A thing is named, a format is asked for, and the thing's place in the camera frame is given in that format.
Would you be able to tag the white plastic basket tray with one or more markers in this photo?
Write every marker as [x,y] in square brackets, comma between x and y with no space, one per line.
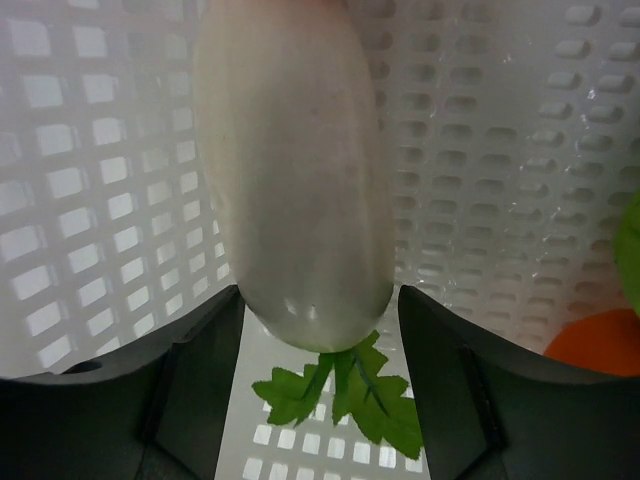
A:
[511,127]

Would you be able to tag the orange carrot with green top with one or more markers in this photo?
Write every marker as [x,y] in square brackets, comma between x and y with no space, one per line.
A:
[608,342]

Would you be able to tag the white radish with leaves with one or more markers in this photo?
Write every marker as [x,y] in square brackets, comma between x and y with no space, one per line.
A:
[289,135]

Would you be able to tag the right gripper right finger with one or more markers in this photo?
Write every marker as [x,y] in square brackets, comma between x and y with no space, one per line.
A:
[490,409]

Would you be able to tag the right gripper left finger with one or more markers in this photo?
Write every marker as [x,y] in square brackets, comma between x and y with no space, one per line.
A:
[152,409]

